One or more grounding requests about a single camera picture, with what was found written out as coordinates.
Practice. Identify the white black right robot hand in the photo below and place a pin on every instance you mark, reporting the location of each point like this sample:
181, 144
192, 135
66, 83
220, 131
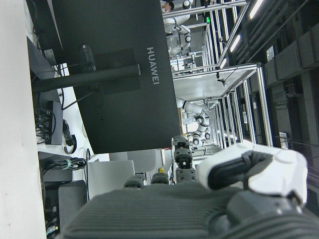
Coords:
154, 211

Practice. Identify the white grey box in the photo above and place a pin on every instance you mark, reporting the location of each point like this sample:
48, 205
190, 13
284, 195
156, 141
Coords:
109, 176

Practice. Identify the white humanoid robot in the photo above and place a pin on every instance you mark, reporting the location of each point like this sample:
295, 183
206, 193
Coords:
178, 32
199, 117

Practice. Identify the black Huawei monitor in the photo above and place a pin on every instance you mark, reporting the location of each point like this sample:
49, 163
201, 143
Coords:
119, 104

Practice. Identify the black dock box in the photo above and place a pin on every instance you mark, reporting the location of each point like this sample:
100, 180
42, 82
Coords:
56, 122

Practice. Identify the long ceiling light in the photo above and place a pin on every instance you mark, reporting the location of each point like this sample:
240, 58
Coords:
235, 43
256, 8

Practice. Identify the grey monitor stand base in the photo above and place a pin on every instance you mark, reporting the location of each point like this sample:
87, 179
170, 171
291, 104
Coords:
40, 59

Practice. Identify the aluminium frame cage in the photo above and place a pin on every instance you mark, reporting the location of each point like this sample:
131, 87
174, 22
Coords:
249, 74

